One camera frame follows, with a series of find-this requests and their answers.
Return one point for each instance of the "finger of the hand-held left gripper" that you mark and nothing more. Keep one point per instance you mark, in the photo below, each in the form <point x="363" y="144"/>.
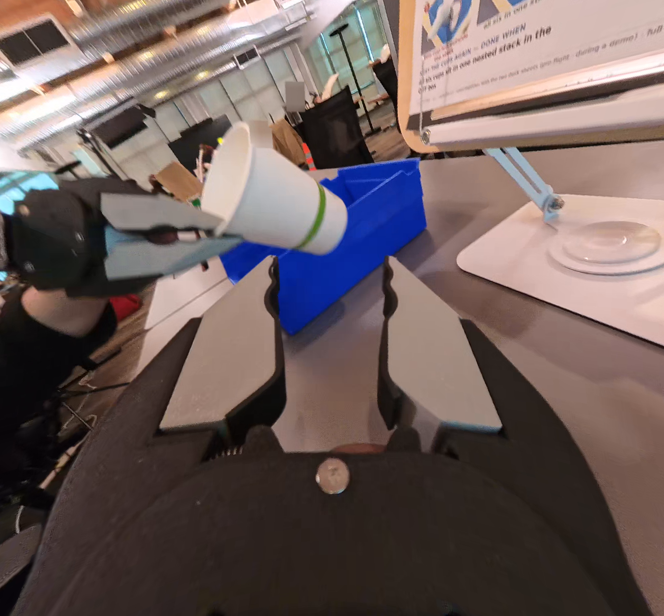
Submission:
<point x="155" y="214"/>
<point x="140" y="260"/>

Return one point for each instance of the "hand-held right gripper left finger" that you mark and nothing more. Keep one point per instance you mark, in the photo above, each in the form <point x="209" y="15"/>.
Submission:
<point x="218" y="367"/>

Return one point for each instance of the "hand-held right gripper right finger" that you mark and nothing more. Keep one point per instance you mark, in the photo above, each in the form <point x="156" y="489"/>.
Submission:
<point x="441" y="367"/>

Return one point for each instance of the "green-banded white paper cup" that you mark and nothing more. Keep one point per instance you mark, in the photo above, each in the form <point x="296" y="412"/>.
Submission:
<point x="269" y="196"/>

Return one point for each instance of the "blue plastic bin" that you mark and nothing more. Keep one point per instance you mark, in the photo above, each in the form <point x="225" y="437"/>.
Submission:
<point x="352" y="242"/>

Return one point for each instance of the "person's left forearm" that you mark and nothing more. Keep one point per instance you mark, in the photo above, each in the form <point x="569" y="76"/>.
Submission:
<point x="67" y="315"/>

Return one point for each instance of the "brown jacket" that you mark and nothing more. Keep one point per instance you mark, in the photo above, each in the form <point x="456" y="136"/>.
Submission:
<point x="288" y="141"/>

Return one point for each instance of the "orange traffic cone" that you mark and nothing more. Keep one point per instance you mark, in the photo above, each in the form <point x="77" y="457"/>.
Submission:
<point x="309" y="155"/>

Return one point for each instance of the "black office chair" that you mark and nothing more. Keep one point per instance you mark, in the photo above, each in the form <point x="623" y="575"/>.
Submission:
<point x="337" y="128"/>
<point x="386" y="81"/>

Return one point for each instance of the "black pole stand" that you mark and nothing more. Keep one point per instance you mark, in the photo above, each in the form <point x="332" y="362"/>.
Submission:
<point x="354" y="71"/>

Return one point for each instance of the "printed instruction sheet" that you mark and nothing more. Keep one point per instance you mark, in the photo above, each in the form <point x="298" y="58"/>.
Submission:
<point x="518" y="29"/>

